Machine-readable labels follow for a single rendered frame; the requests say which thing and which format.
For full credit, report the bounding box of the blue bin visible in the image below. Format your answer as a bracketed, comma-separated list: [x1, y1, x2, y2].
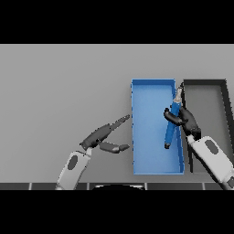
[131, 78, 186, 176]

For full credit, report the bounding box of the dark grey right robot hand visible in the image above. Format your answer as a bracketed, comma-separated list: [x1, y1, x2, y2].
[163, 106, 202, 141]

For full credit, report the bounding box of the blue pipe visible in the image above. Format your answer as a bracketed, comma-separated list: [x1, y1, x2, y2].
[164, 85, 185, 150]

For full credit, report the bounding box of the dark grey bin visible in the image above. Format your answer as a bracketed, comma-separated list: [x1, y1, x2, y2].
[180, 79, 234, 174]

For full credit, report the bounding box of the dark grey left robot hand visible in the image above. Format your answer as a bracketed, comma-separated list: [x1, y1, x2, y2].
[80, 114, 131, 154]

